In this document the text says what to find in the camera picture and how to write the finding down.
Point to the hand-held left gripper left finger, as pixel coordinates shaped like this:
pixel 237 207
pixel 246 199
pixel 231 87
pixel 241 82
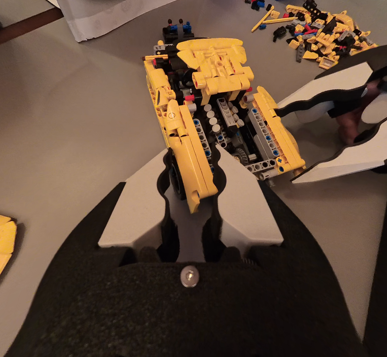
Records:
pixel 136 211

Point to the grey desk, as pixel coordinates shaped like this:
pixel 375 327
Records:
pixel 75 121

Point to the person's right hand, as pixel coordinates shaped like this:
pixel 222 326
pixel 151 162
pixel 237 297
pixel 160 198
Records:
pixel 350 130

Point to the yellow toy car panel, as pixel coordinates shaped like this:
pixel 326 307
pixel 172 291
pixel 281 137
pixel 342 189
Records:
pixel 7 236

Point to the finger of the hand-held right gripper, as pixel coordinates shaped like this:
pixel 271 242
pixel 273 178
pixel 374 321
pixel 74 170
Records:
pixel 332 84
pixel 362 157

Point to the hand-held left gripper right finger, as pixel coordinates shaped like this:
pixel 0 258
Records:
pixel 245 211

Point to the pile of loose toy bricks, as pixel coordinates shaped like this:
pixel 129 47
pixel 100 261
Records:
pixel 326 36

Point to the building instruction booklet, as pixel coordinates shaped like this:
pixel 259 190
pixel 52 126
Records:
pixel 136 6

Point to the yellow toy car model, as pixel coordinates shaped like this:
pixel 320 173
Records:
pixel 193 163

